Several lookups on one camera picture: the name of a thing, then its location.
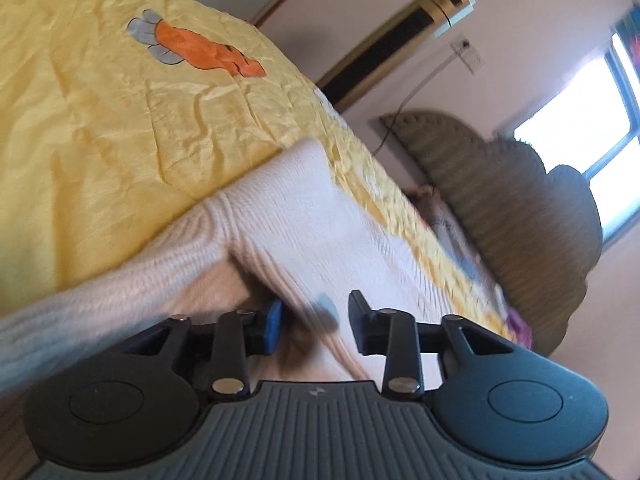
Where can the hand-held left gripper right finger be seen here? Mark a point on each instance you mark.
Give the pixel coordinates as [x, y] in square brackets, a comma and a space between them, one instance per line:
[363, 331]

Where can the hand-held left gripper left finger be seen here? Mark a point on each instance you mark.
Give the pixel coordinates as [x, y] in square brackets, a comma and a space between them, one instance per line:
[274, 328]

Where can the cream ribbed knit sweater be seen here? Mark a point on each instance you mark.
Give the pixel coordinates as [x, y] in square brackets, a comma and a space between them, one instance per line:
[310, 210]

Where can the patterned pillow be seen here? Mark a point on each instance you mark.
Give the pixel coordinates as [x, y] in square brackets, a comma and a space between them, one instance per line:
[442, 225]

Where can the purple cloth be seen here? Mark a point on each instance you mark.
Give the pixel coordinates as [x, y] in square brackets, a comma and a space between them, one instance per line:
[519, 327]

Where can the olive ribbed headboard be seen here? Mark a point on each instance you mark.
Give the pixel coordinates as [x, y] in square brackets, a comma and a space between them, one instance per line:
[505, 210]

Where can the yellow carrot print blanket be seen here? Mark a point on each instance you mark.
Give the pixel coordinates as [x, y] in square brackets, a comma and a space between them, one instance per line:
[115, 125]

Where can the window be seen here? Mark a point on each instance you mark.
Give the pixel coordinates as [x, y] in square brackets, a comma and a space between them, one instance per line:
[575, 135]

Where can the gold tower air conditioner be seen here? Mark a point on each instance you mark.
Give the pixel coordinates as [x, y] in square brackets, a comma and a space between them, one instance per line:
[400, 42]

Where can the white wall socket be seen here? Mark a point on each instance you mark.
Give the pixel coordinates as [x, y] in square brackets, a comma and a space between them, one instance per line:
[467, 55]

